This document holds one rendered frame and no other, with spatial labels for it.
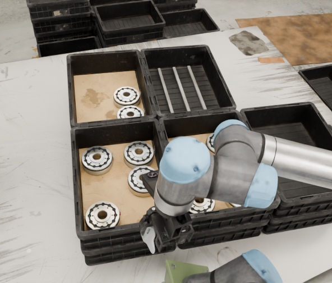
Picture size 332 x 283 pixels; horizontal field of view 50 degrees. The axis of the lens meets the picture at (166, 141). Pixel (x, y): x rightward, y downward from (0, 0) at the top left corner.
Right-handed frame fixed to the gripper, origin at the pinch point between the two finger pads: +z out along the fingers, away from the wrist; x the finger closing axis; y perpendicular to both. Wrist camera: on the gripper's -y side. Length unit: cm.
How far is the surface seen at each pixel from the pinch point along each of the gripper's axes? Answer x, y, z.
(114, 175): -0.4, -32.6, 23.5
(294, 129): 72, -30, 20
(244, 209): 29.5, -2.5, 10.5
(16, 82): -25, -105, 41
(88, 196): -10.5, -27.5, 23.7
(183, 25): 95, -171, 71
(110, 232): -8.8, -9.2, 13.2
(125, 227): -4.6, -9.0, 12.5
